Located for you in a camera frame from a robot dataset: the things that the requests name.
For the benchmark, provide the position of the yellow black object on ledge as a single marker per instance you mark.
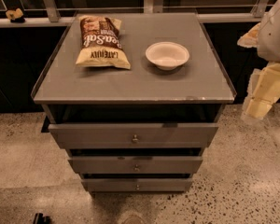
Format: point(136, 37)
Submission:
point(15, 15)

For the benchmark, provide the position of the black object on floor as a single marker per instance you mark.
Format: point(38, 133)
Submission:
point(41, 219)

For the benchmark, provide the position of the white paper bowl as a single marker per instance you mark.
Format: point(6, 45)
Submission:
point(167, 56)

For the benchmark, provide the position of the grey drawer cabinet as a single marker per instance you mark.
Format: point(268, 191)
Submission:
point(194, 92)

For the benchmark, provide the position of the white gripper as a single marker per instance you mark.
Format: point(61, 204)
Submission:
point(275, 36)

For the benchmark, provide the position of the brown cream chip bag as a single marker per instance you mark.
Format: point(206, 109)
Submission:
point(100, 45)

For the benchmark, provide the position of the grey bottom drawer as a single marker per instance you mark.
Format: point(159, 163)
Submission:
point(137, 185)

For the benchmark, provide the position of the grey drawer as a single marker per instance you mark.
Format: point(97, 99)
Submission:
point(136, 164)
point(137, 185)
point(133, 135)

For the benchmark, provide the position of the metal window railing frame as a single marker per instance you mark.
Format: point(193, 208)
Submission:
point(63, 12)

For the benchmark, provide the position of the grey top drawer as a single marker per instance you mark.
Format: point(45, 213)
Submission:
point(133, 135)

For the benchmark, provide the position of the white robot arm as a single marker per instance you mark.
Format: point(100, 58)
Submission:
point(269, 35)

